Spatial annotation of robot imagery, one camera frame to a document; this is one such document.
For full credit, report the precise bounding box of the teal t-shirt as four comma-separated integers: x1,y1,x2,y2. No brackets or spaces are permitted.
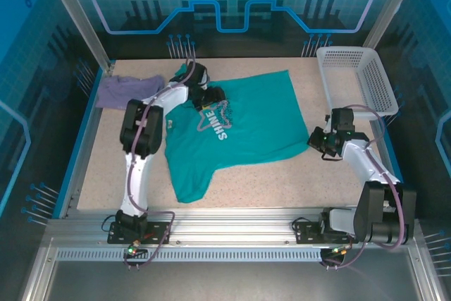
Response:
162,63,311,204

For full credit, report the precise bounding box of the purple t-shirt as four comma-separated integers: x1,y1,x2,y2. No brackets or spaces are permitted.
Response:
95,74,166,110

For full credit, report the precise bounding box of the white perforated plastic basket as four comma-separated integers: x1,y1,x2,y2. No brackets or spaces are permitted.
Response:
316,46,400,121

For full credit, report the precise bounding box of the small LED circuit board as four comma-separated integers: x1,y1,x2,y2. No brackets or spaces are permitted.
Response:
322,245,353,258
123,243,149,258

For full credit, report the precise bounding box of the aluminium mounting beam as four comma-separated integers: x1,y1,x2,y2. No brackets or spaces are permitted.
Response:
44,207,422,250

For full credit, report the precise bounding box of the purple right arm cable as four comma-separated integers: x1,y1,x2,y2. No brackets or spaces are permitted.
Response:
322,104,406,270

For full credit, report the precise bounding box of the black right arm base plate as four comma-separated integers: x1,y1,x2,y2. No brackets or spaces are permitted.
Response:
292,220,364,245

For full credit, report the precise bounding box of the aluminium frame post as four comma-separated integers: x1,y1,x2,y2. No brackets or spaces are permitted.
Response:
37,0,116,72
362,0,426,50

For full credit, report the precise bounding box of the slotted grey cable duct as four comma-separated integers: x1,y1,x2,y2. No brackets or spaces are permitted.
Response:
55,248,327,263

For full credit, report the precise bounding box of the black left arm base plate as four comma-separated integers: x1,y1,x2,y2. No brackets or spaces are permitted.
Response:
107,220,173,245

